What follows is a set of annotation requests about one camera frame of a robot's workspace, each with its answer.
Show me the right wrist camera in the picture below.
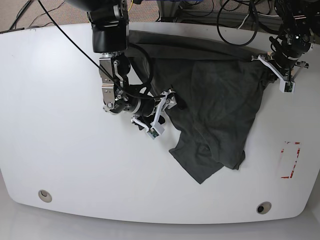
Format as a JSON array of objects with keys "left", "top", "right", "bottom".
[{"left": 146, "top": 124, "right": 165, "bottom": 140}]

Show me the left table cable grommet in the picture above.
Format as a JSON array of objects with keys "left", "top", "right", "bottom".
[{"left": 38, "top": 190, "right": 52, "bottom": 203}]

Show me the aluminium frame stand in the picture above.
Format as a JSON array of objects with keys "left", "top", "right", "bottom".
[{"left": 157, "top": 0, "right": 278, "bottom": 28}]

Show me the dark grey t-shirt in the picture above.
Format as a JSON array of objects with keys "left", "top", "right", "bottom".
[{"left": 128, "top": 30, "right": 272, "bottom": 184}]

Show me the right table cable grommet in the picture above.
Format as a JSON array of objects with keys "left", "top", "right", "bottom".
[{"left": 256, "top": 201, "right": 272, "bottom": 215}]

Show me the table cable grommet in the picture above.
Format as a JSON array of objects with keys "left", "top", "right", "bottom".
[
  {"left": 38, "top": 190, "right": 52, "bottom": 203},
  {"left": 256, "top": 201, "right": 272, "bottom": 215}
]

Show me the red tape rectangle marking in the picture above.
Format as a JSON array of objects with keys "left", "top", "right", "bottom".
[{"left": 277, "top": 141, "right": 301, "bottom": 179}]

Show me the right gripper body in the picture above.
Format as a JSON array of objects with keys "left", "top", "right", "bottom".
[{"left": 130, "top": 90, "right": 177, "bottom": 132}]

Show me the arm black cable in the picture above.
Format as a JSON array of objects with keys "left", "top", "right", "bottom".
[
  {"left": 216, "top": 0, "right": 286, "bottom": 47},
  {"left": 37, "top": 0, "right": 166, "bottom": 100}
]

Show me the black cable on floor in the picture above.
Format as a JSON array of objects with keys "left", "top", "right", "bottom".
[{"left": 9, "top": 0, "right": 68, "bottom": 30}]

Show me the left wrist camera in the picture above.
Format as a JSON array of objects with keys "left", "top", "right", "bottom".
[{"left": 279, "top": 79, "right": 296, "bottom": 94}]

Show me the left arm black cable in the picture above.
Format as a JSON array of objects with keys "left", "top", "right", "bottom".
[{"left": 216, "top": 0, "right": 286, "bottom": 47}]

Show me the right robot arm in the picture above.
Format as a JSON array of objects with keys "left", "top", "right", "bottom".
[{"left": 68, "top": 0, "right": 177, "bottom": 139}]

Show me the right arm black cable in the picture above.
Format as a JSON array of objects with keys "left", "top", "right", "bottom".
[{"left": 37, "top": 0, "right": 166, "bottom": 100}]

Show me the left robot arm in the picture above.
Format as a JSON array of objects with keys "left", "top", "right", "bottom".
[{"left": 252, "top": 0, "right": 320, "bottom": 93}]

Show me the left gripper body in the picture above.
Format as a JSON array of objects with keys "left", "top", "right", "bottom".
[{"left": 251, "top": 50, "right": 309, "bottom": 84}]

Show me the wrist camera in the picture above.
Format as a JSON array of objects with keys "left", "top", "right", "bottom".
[
  {"left": 146, "top": 124, "right": 165, "bottom": 140},
  {"left": 279, "top": 79, "right": 296, "bottom": 94}
]

